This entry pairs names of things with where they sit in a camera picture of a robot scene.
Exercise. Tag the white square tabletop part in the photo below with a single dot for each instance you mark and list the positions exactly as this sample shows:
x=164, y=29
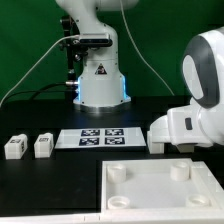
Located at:
x=135, y=185

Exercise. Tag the white marker sheet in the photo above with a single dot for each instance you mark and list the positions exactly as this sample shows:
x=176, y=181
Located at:
x=100, y=137

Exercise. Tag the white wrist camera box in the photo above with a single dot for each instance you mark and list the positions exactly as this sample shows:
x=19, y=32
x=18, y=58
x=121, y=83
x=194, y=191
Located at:
x=184, y=126

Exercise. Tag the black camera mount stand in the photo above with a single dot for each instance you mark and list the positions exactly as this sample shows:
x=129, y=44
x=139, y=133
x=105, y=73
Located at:
x=74, y=55

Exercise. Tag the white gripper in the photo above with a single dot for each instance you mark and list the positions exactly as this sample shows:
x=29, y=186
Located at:
x=158, y=133

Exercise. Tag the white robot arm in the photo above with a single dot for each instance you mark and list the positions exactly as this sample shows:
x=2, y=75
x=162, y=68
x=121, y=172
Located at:
x=101, y=84

